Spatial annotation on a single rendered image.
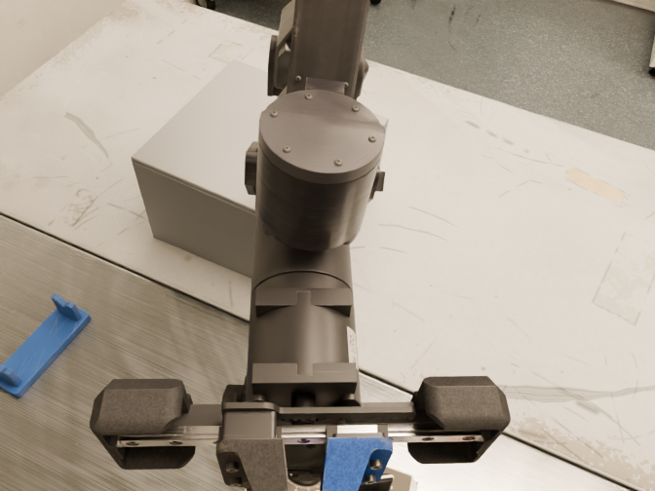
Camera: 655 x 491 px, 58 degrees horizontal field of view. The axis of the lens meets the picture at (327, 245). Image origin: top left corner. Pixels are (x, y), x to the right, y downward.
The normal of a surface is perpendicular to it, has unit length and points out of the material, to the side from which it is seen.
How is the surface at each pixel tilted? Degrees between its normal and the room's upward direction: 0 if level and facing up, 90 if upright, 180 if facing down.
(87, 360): 0
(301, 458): 69
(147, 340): 0
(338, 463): 20
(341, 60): 73
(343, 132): 4
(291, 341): 13
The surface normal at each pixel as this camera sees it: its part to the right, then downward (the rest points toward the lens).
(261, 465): 0.07, -0.29
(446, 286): 0.06, -0.60
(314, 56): 0.00, 0.58
